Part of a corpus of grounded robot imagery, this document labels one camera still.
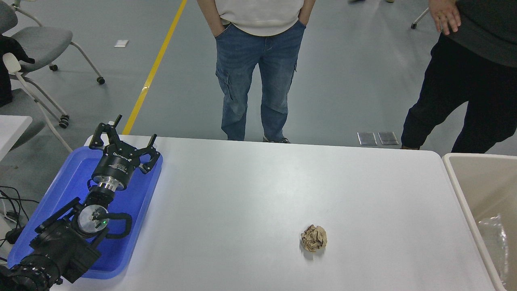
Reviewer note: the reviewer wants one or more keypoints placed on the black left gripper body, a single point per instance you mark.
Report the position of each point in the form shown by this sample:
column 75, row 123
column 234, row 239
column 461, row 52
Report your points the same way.
column 117, row 165

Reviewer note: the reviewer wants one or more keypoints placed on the silver foil plate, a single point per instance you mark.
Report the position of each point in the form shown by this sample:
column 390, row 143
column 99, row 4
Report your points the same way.
column 493, row 242

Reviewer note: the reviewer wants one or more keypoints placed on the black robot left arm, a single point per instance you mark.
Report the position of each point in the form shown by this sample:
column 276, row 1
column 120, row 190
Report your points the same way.
column 60, row 246

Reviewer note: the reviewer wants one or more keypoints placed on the person's left forearm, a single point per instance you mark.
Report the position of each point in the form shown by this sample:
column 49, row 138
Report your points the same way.
column 307, row 12

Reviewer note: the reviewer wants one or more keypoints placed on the person's right forearm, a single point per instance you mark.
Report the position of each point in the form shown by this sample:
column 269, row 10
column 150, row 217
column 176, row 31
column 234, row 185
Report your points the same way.
column 212, row 18

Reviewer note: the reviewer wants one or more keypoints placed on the metal floor plate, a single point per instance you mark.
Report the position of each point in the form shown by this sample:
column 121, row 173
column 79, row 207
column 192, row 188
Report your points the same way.
column 387, row 138
column 366, row 138

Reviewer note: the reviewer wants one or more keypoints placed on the person's hand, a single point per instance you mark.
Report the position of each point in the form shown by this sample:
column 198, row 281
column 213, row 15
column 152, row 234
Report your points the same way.
column 444, row 14

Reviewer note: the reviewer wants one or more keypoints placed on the blue plastic tray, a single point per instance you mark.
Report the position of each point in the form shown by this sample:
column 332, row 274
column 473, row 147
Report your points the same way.
column 133, row 202

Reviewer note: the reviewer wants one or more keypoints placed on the white paper scrap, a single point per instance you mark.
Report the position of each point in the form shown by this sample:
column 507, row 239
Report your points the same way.
column 121, row 43

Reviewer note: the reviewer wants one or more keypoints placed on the small white side table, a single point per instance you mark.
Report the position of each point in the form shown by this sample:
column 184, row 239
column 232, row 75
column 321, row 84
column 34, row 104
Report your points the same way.
column 10, row 131

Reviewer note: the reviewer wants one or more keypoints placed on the grey wheeled chair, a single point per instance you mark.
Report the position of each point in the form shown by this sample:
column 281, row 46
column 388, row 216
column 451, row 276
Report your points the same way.
column 40, row 42
column 420, row 17

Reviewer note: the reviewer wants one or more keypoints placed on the black fabric bundle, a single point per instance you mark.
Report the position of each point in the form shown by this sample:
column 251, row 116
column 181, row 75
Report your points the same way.
column 6, row 60

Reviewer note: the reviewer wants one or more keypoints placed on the person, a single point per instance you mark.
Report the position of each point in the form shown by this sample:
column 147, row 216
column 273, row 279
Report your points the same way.
column 258, row 60
column 464, row 89

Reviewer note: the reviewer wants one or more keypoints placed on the crumpled tan paper ball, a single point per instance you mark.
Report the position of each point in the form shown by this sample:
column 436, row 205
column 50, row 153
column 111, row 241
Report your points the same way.
column 314, row 238

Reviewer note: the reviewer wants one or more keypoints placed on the large pale bin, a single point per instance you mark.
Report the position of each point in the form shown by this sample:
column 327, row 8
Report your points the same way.
column 476, row 186

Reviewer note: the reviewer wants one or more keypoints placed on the white frame wheeled chair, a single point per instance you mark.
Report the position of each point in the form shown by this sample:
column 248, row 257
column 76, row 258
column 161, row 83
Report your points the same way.
column 38, row 105

